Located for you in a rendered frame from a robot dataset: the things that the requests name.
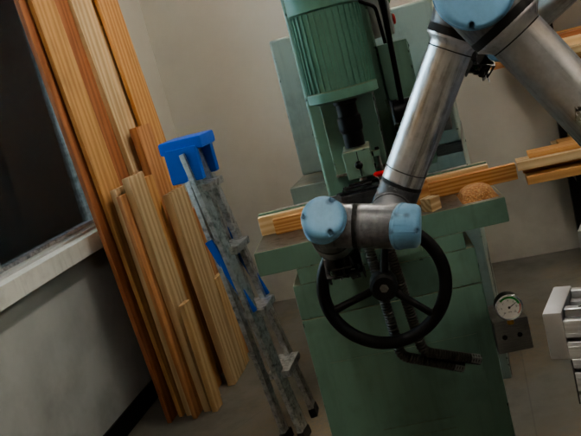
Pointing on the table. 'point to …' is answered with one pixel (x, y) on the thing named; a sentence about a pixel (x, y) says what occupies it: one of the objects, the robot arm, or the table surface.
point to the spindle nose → (349, 123)
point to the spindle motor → (331, 49)
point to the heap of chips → (474, 192)
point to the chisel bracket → (359, 160)
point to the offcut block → (430, 203)
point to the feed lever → (393, 67)
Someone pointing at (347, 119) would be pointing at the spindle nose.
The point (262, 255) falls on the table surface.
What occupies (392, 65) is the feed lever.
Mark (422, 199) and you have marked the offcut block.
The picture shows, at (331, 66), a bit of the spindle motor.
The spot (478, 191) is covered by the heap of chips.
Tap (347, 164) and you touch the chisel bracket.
